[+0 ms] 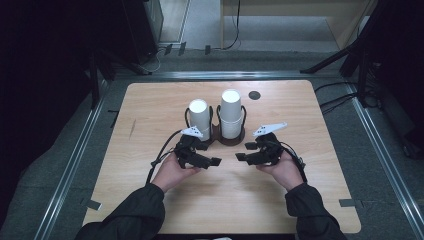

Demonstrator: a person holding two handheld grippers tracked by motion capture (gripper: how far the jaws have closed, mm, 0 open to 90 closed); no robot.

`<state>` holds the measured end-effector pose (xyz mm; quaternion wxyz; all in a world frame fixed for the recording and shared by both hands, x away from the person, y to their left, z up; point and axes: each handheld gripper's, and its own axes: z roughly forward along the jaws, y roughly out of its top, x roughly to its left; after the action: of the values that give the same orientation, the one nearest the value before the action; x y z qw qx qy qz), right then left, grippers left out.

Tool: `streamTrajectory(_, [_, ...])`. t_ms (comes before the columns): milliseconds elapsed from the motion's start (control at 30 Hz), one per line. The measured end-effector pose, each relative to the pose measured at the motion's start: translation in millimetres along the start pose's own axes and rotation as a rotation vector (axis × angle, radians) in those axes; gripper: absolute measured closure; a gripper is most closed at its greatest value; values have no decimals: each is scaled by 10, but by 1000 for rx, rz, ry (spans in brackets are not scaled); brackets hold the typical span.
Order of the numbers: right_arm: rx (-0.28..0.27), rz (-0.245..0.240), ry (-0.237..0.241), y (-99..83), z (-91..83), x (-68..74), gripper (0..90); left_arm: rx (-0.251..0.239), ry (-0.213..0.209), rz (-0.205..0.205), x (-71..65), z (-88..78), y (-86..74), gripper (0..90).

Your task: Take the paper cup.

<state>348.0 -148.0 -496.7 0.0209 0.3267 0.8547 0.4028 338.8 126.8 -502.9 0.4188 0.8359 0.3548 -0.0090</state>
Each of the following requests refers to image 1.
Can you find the grey tape strip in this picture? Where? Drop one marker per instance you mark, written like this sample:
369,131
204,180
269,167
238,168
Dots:
348,203
92,204

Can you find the black metal stand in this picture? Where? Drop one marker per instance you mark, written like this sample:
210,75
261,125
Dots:
95,80

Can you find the light wooden furniture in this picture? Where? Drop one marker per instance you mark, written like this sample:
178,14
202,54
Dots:
290,6

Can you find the person's left hand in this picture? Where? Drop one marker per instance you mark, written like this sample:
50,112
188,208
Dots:
171,175

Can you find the white paper cup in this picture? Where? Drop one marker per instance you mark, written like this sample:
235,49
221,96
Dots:
231,105

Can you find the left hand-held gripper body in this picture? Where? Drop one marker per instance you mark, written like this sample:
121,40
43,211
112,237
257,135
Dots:
186,151

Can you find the short stack of paper cups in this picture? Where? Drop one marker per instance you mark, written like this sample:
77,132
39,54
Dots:
199,116

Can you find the metal floor rail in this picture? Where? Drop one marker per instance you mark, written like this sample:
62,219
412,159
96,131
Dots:
383,150
71,166
226,74

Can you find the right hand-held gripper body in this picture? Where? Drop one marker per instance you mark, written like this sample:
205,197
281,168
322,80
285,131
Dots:
270,151

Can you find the black cabinet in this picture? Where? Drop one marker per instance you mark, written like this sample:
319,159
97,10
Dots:
140,30

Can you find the black tripod stand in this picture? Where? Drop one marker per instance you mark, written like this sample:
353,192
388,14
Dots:
353,50

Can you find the person's right hand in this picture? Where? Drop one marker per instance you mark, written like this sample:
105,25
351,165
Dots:
286,173

